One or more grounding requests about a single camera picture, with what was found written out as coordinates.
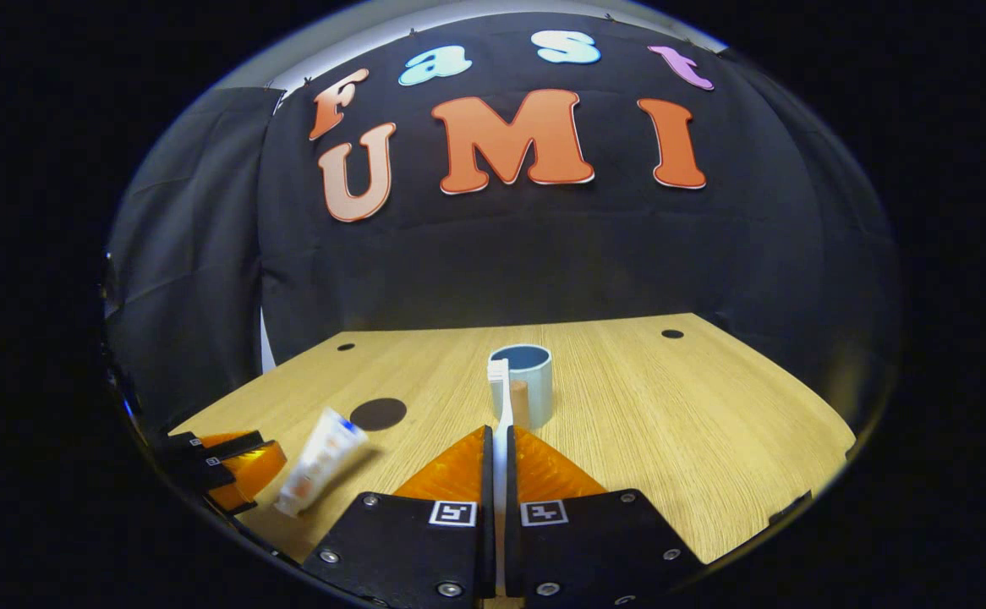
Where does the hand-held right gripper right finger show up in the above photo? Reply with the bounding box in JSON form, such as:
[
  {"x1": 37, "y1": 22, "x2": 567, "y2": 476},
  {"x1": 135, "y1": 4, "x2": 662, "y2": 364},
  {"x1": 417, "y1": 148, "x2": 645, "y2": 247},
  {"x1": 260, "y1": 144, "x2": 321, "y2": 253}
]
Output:
[{"x1": 506, "y1": 425, "x2": 705, "y2": 608}]

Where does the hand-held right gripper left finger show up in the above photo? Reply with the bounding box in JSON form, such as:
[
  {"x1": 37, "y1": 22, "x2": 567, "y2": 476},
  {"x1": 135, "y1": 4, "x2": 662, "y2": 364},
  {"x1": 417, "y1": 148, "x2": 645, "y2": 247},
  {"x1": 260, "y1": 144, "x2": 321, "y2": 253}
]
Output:
[{"x1": 301, "y1": 425, "x2": 496, "y2": 609}]

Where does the white toothpaste tube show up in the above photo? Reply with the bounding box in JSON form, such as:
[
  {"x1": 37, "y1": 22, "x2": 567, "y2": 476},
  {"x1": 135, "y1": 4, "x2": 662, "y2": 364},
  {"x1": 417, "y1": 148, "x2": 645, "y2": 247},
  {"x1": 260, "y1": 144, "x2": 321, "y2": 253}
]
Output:
[{"x1": 275, "y1": 408, "x2": 370, "y2": 518}]

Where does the dark brown round coaster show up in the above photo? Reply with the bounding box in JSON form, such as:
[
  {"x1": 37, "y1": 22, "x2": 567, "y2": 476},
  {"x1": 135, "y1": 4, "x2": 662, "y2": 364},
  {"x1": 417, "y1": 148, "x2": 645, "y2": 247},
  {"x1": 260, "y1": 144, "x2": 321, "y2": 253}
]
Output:
[{"x1": 349, "y1": 397, "x2": 408, "y2": 432}]

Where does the white toothbrush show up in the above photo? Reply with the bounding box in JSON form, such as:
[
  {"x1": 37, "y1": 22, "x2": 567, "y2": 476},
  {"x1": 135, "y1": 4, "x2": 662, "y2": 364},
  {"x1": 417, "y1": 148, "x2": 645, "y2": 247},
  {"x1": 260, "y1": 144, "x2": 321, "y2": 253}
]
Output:
[{"x1": 487, "y1": 359, "x2": 515, "y2": 593}]

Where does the light blue cup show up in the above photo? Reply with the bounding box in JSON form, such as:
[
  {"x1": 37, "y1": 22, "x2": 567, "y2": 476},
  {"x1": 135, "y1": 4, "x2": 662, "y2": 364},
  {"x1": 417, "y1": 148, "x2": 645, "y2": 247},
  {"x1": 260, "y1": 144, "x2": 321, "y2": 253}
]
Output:
[{"x1": 489, "y1": 343, "x2": 555, "y2": 430}]

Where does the black backdrop cloth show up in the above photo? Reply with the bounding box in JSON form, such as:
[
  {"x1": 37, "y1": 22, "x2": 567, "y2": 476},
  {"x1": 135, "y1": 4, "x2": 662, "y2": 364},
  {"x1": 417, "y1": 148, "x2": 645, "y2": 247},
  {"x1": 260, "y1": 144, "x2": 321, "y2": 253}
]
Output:
[{"x1": 104, "y1": 10, "x2": 904, "y2": 441}]

